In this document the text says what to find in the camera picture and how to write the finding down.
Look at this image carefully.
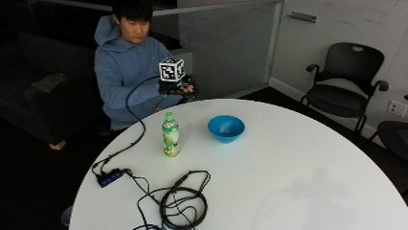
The blue bowl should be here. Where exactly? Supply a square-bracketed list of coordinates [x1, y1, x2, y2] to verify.
[206, 114, 247, 145]

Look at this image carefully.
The black hub box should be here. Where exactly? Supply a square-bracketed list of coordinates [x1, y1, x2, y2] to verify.
[95, 168, 126, 189]

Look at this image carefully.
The person in blue hoodie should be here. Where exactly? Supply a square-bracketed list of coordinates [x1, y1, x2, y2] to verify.
[93, 0, 194, 131]

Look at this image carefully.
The coiled black cable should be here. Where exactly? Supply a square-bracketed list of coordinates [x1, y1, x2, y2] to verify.
[158, 170, 212, 230]

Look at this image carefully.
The grey cushion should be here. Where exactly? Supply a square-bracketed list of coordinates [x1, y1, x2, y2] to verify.
[30, 72, 67, 94]

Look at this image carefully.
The thin black cable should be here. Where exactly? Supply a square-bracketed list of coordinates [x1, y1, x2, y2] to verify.
[122, 169, 164, 230]

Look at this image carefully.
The black glove cable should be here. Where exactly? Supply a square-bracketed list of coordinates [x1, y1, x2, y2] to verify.
[90, 75, 163, 179]

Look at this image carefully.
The dark sofa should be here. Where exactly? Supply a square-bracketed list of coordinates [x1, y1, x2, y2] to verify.
[0, 30, 106, 151]

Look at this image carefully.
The blue grey stool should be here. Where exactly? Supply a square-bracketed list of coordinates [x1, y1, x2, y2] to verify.
[58, 204, 75, 227]

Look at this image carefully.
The green drink bottle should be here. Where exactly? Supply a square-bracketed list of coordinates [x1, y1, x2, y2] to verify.
[160, 111, 180, 158]

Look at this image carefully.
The grey wall tray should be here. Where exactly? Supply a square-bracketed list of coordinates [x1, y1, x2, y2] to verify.
[285, 11, 318, 24]

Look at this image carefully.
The white marker cube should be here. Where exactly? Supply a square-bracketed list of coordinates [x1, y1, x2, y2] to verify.
[158, 57, 187, 83]

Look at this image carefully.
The black office chair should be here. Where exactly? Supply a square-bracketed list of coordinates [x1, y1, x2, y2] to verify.
[365, 120, 408, 162]
[297, 41, 390, 142]

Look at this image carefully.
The glass partition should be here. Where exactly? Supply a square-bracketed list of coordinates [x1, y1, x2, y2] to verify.
[151, 0, 285, 100]

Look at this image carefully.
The white wall outlet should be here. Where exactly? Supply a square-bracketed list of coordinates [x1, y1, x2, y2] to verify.
[386, 100, 408, 118]

